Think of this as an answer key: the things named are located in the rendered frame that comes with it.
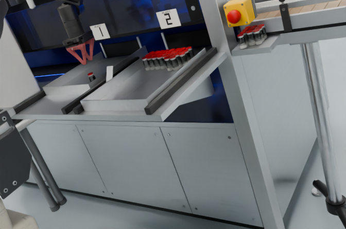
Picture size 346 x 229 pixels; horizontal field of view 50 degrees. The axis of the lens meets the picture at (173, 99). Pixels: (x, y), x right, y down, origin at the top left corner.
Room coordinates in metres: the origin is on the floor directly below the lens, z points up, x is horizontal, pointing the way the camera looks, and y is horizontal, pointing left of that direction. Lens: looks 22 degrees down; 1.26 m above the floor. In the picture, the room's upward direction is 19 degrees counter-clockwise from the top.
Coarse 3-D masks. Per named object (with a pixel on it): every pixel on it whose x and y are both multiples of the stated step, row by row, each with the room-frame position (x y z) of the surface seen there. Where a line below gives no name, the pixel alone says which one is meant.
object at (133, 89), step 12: (204, 48) 1.15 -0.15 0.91; (192, 60) 1.08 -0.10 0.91; (120, 72) 1.21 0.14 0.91; (132, 72) 1.25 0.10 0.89; (144, 72) 1.23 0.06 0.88; (156, 72) 1.18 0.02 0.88; (168, 72) 1.14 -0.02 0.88; (180, 72) 1.03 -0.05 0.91; (108, 84) 1.15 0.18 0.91; (120, 84) 1.18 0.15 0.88; (132, 84) 1.14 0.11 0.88; (144, 84) 1.10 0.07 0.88; (156, 84) 1.06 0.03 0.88; (168, 84) 0.97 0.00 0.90; (96, 96) 1.10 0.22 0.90; (108, 96) 1.11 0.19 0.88; (120, 96) 1.07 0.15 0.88; (132, 96) 1.03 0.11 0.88; (144, 96) 1.00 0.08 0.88; (156, 96) 0.92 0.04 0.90; (84, 108) 1.06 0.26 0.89; (96, 108) 1.02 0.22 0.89; (108, 108) 0.99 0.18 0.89; (120, 108) 0.96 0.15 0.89; (132, 108) 0.93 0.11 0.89
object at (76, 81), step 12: (144, 48) 1.45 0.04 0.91; (96, 60) 1.59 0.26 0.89; (108, 60) 1.56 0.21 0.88; (120, 60) 1.49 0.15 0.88; (72, 72) 1.48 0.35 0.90; (84, 72) 1.50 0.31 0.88; (96, 72) 1.44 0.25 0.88; (48, 84) 1.39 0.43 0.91; (60, 84) 1.42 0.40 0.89; (72, 84) 1.39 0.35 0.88; (84, 84) 1.21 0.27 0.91
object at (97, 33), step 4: (100, 24) 1.47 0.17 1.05; (104, 24) 1.46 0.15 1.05; (92, 28) 1.50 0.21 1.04; (96, 28) 1.49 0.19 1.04; (100, 28) 1.48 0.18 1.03; (104, 28) 1.46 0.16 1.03; (96, 32) 1.50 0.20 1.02; (100, 32) 1.48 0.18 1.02; (104, 32) 1.47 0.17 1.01; (96, 36) 1.50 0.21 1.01; (100, 36) 1.49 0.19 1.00; (104, 36) 1.47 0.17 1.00; (108, 36) 1.46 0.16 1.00
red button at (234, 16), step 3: (231, 12) 1.08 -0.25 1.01; (234, 12) 1.07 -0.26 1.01; (237, 12) 1.08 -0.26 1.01; (228, 15) 1.09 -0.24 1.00; (231, 15) 1.08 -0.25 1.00; (234, 15) 1.07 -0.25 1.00; (237, 15) 1.07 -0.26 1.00; (240, 15) 1.08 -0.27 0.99; (228, 18) 1.09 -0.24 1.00; (231, 18) 1.08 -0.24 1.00; (234, 18) 1.07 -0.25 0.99; (237, 18) 1.07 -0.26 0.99; (240, 18) 1.08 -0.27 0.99; (231, 21) 1.08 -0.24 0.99; (234, 21) 1.08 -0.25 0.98; (237, 21) 1.07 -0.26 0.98
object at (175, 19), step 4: (156, 12) 1.29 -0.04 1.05; (160, 12) 1.28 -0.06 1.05; (164, 12) 1.27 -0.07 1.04; (168, 12) 1.26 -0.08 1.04; (172, 12) 1.25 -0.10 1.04; (176, 12) 1.24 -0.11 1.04; (160, 16) 1.28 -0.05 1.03; (164, 16) 1.27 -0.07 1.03; (168, 16) 1.26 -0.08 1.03; (172, 16) 1.25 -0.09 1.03; (176, 16) 1.24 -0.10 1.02; (160, 20) 1.29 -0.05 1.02; (164, 20) 1.28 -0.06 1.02; (168, 20) 1.27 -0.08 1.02; (172, 20) 1.25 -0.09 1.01; (176, 20) 1.25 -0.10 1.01; (160, 24) 1.29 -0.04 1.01; (164, 24) 1.28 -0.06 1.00; (172, 24) 1.26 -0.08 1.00; (176, 24) 1.25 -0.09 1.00; (180, 24) 1.24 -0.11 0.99; (164, 28) 1.28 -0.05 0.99
